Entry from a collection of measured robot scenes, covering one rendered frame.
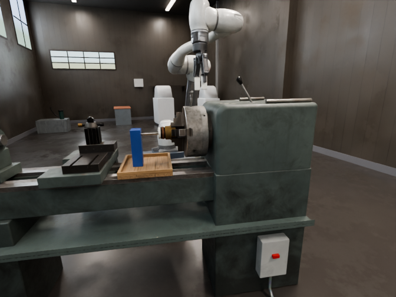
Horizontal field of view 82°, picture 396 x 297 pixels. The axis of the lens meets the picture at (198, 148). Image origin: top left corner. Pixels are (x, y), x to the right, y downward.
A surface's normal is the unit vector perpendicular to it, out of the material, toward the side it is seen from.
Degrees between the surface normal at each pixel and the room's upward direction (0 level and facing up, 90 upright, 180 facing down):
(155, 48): 90
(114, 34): 90
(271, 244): 90
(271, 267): 90
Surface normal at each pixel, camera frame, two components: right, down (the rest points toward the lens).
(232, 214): 0.16, 0.25
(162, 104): 0.40, 0.22
